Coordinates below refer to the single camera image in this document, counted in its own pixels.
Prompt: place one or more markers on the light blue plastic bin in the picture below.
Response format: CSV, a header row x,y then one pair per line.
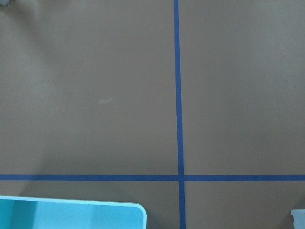
x,y
50,213

